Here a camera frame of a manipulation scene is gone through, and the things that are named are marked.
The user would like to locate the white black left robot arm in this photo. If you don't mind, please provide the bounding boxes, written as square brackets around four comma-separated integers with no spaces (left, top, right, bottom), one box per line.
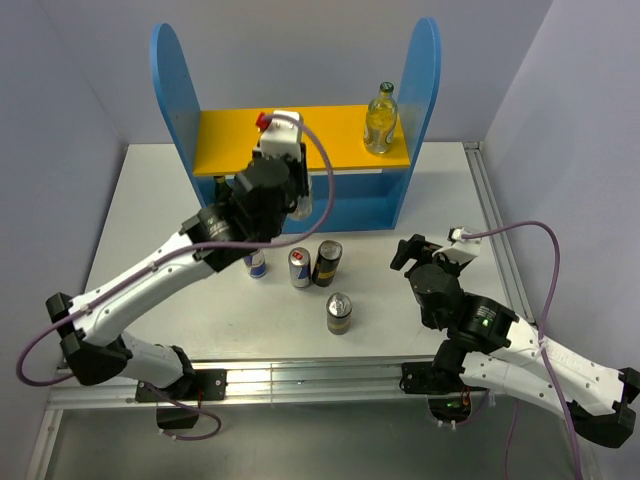
[46,140,311,399]

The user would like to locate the blue silver Red Bull can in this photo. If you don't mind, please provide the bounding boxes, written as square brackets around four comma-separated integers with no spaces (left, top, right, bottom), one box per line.
[244,250,267,278]

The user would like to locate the clear yellow glass bottle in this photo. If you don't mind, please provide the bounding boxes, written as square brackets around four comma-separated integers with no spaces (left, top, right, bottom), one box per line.
[363,81,398,155]

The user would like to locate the blue and yellow shelf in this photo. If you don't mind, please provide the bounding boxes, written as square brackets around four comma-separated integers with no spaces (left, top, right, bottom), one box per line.
[150,17,441,234]

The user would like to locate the clear bottle green cap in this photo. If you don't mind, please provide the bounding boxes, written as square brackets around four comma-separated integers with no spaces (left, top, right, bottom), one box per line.
[289,174,313,221]

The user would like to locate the black gold can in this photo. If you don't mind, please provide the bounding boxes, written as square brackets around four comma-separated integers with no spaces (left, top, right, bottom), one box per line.
[326,292,353,335]

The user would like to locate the black yellow can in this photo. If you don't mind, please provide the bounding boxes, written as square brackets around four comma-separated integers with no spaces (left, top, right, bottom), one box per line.
[311,240,343,287]

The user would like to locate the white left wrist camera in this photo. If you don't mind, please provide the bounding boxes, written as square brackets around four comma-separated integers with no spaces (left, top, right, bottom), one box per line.
[254,112,302,156]

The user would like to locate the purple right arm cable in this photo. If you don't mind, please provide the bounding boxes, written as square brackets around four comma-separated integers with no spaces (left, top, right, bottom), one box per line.
[452,220,586,480]

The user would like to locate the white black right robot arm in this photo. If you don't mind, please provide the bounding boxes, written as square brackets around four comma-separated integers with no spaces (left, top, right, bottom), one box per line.
[390,228,639,448]

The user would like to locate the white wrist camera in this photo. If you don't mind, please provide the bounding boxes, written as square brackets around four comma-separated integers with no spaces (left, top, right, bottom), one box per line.
[436,227,481,263]
[254,112,302,156]

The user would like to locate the dark green glass bottle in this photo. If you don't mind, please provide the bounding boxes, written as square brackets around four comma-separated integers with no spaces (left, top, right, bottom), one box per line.
[214,176,232,203]

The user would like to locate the aluminium rail frame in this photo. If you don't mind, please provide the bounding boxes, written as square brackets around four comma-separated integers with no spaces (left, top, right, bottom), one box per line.
[24,142,601,480]

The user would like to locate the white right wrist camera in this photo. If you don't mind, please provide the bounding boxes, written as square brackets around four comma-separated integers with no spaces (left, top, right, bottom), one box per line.
[436,227,481,263]

